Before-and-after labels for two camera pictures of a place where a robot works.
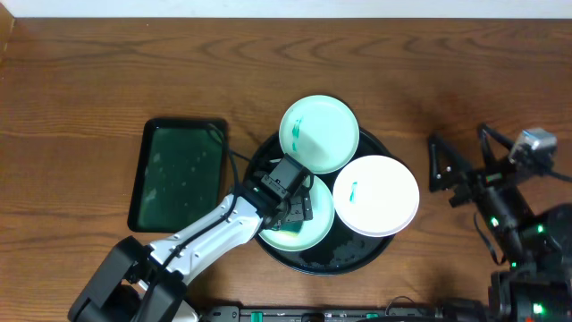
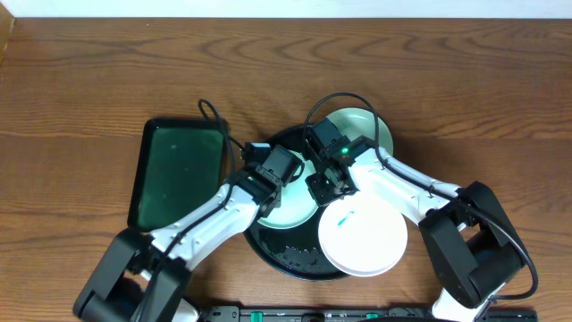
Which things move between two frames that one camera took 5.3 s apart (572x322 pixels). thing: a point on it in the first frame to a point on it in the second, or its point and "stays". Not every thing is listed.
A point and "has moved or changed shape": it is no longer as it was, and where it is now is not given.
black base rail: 348,313 stays
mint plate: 320,132 to 355,122
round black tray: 340,251 to 297,252
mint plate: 314,231 has moved or changed shape
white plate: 376,195 has moved or changed shape
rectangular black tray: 181,174 stays
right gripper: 492,178 to 321,196
